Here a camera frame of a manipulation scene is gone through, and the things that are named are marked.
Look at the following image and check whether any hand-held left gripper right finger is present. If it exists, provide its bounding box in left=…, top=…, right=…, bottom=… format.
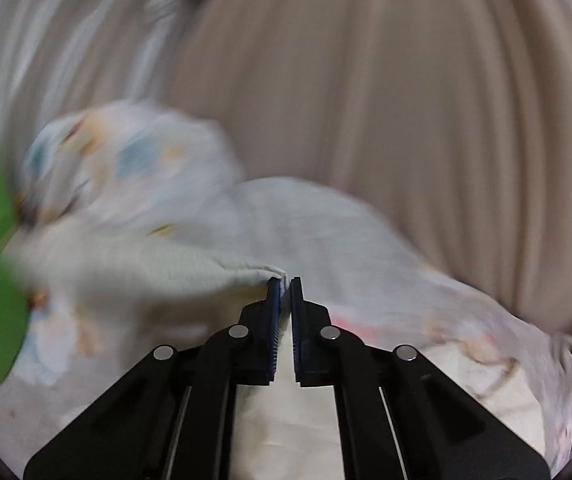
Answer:
left=291, top=276, right=551, bottom=480

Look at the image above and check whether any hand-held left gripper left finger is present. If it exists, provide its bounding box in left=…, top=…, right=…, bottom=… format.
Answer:
left=23, top=279, right=283, bottom=480

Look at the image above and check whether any cream quilt with floral print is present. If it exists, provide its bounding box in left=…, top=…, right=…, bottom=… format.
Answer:
left=1, top=100, right=572, bottom=480

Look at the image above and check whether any sheer white striped curtain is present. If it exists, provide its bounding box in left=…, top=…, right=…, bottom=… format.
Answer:
left=0, top=0, right=227, bottom=181

